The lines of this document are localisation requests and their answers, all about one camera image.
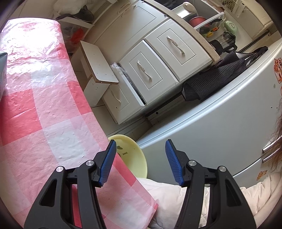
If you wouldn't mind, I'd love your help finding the yellow plastic trash bin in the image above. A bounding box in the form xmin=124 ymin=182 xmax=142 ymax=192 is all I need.
xmin=108 ymin=135 xmax=148 ymax=178

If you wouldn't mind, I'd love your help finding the pink checkered tablecloth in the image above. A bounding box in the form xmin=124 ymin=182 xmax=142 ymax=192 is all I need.
xmin=1 ymin=18 xmax=158 ymax=228

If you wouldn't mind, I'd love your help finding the dark striped cloth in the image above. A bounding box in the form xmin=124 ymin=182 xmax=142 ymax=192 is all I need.
xmin=182 ymin=46 xmax=268 ymax=101

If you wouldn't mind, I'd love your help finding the small white wooden stool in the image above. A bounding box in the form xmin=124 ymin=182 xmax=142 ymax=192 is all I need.
xmin=71 ymin=41 xmax=119 ymax=107

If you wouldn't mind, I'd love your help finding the white drawer cabinet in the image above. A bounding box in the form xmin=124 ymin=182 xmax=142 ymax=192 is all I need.
xmin=96 ymin=19 xmax=212 ymax=124

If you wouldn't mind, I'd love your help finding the white shelf rack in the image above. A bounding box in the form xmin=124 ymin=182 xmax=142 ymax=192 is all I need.
xmin=53 ymin=1 xmax=117 ymax=29

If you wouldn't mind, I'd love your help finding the crushed blue milk carton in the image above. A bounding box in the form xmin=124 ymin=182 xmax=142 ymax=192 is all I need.
xmin=0 ymin=52 xmax=8 ymax=100

